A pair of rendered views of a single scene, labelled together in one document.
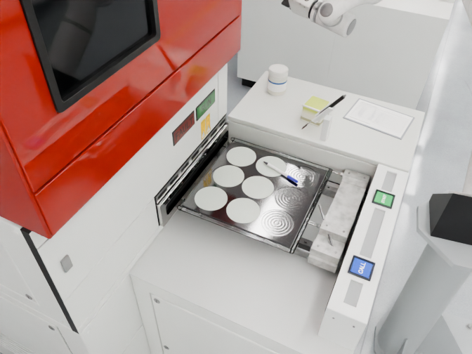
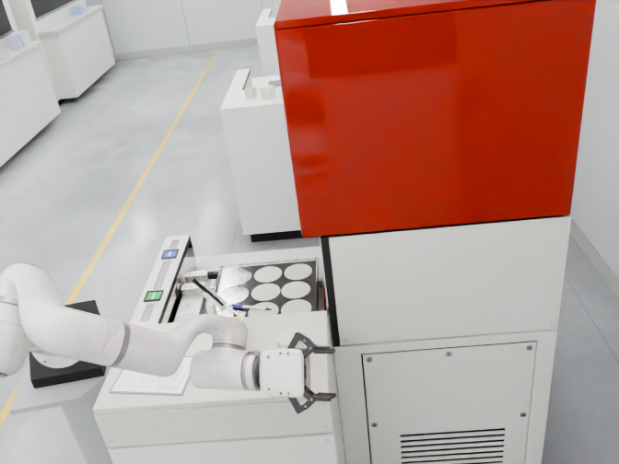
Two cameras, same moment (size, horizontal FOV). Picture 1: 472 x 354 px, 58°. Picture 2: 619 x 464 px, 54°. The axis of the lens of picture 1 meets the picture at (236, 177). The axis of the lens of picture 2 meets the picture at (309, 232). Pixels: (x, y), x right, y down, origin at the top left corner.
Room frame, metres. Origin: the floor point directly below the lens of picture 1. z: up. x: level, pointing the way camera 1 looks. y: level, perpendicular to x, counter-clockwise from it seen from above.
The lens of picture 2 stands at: (2.60, -0.50, 2.09)
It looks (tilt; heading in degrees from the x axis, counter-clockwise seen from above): 30 degrees down; 160
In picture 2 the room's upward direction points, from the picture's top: 7 degrees counter-clockwise
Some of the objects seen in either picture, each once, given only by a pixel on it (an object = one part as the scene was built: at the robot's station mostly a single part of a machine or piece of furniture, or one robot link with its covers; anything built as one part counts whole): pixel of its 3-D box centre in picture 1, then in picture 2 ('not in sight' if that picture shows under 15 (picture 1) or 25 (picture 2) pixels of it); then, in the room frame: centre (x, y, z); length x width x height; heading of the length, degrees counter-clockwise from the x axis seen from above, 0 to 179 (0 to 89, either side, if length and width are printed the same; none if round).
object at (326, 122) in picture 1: (322, 120); (216, 307); (1.12, -0.27, 1.03); 0.06 x 0.04 x 0.13; 65
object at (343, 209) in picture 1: (339, 219); (191, 308); (0.85, -0.32, 0.87); 0.36 x 0.08 x 0.03; 155
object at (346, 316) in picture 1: (367, 246); (166, 291); (0.73, -0.37, 0.89); 0.55 x 0.09 x 0.14; 155
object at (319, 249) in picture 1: (326, 251); (196, 276); (0.71, -0.25, 0.89); 0.08 x 0.03 x 0.03; 65
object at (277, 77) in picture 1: (277, 79); (291, 350); (1.39, -0.14, 1.01); 0.07 x 0.07 x 0.10
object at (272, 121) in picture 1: (324, 129); (222, 375); (1.25, -0.32, 0.89); 0.62 x 0.35 x 0.14; 65
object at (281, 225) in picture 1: (258, 187); (265, 292); (0.94, -0.07, 0.90); 0.34 x 0.34 x 0.01; 65
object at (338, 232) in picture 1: (334, 231); (192, 289); (0.78, -0.29, 0.89); 0.08 x 0.03 x 0.03; 65
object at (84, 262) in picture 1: (159, 174); (327, 227); (0.86, 0.21, 1.02); 0.82 x 0.03 x 0.40; 155
